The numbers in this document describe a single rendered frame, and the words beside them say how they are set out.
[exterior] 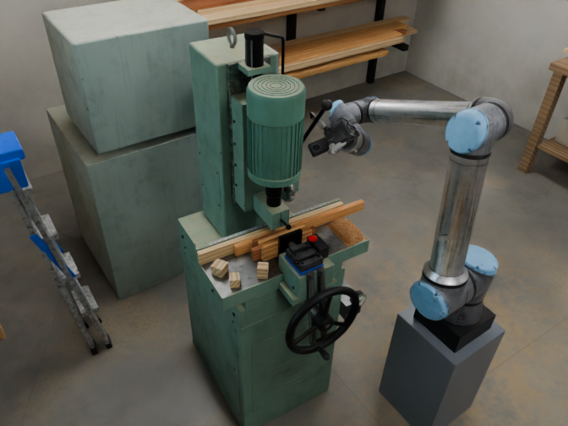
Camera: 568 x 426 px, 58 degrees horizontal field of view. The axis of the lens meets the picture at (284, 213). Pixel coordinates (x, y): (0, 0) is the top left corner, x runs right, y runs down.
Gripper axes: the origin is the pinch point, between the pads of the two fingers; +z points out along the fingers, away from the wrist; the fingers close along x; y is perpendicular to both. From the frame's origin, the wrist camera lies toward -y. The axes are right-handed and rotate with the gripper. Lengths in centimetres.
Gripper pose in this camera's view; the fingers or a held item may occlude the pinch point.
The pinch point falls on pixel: (318, 133)
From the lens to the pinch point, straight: 164.0
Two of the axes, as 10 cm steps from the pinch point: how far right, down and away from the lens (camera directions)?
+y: 7.8, -4.7, -4.1
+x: 4.1, 8.8, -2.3
